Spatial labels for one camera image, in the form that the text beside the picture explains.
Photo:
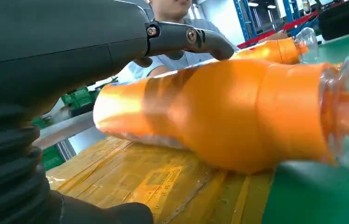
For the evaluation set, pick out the blue metal rack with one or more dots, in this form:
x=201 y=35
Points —
x=243 y=18

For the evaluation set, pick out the green table mat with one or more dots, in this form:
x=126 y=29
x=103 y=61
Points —
x=316 y=201

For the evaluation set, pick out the person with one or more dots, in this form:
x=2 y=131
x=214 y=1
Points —
x=170 y=7

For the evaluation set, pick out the green plastic crate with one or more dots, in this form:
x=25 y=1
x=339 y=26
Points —
x=77 y=97
x=50 y=157

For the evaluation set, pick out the orange drink bottle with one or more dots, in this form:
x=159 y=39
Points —
x=224 y=117
x=273 y=51

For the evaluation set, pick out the yellow plastic sheet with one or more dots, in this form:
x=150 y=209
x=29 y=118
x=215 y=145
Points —
x=131 y=179

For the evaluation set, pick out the red rail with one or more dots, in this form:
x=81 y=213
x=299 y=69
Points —
x=273 y=32

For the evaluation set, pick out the black carrying case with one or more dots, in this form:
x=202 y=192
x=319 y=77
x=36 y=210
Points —
x=344 y=18

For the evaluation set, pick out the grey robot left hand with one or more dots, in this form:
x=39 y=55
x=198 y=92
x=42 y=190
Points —
x=54 y=46

